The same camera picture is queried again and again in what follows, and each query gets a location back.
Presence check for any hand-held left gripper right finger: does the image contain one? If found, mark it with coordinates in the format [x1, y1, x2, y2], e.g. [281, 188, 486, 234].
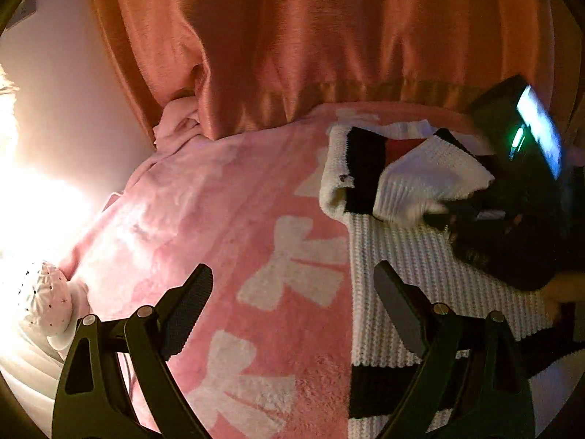
[372, 260, 535, 439]

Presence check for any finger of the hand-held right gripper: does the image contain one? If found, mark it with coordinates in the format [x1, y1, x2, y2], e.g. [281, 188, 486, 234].
[423, 200, 503, 230]

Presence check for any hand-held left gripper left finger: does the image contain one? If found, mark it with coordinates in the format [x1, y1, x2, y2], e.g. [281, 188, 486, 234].
[52, 263, 215, 439]

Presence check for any white black striped knit sweater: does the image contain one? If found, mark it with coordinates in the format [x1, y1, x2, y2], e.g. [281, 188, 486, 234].
[320, 119, 585, 439]

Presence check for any pink blanket with white bows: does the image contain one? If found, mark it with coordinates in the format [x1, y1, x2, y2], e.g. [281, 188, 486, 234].
[59, 103, 476, 439]

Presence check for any white star-print cap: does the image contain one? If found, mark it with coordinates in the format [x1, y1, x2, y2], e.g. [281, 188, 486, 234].
[16, 260, 90, 349]

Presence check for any pale pink cloth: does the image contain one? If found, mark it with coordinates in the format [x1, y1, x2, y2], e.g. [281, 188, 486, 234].
[153, 96, 204, 148]

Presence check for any orange satin curtain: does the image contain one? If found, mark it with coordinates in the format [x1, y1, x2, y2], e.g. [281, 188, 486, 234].
[82, 0, 572, 142]

